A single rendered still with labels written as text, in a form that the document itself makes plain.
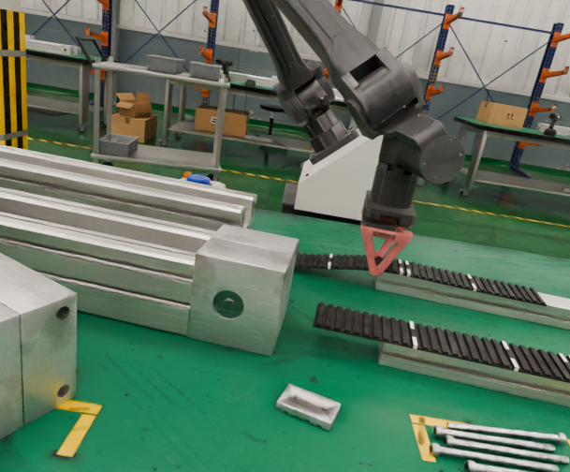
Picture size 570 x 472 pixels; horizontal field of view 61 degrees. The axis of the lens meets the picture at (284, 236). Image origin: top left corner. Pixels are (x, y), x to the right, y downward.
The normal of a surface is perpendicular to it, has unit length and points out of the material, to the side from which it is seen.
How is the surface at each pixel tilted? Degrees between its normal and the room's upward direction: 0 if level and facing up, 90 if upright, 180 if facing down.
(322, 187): 90
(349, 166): 90
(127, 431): 0
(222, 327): 90
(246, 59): 90
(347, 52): 58
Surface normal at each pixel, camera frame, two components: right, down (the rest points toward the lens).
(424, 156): 0.22, 0.36
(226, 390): 0.15, -0.93
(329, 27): -0.19, -0.26
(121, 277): -0.16, 0.31
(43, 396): 0.85, 0.29
